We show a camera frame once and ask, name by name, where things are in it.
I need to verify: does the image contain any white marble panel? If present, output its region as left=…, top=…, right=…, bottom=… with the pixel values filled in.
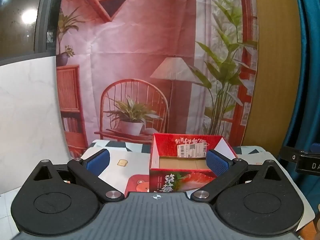
left=0, top=55, right=70, bottom=195

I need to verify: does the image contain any red strawberry print cardboard box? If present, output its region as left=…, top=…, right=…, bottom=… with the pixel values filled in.
left=149, top=133, right=238, bottom=193

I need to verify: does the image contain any printed room scene backdrop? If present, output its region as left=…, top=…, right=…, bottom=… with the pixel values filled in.
left=55, top=0, right=259, bottom=155

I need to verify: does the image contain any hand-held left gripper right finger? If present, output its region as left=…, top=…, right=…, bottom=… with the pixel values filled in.
left=191, top=149, right=288, bottom=202

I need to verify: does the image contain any cartoon print tablecloth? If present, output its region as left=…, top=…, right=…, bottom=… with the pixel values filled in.
left=67, top=139, right=316, bottom=238

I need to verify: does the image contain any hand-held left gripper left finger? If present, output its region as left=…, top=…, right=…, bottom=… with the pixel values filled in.
left=31, top=149, right=125, bottom=203

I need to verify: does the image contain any dark window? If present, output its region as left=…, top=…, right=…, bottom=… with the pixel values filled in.
left=0, top=0, right=65, bottom=60

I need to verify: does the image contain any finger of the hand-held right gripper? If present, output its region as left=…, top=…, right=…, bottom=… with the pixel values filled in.
left=277, top=144, right=312, bottom=162

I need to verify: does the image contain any teal curtain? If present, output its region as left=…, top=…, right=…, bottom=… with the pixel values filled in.
left=281, top=0, right=320, bottom=155

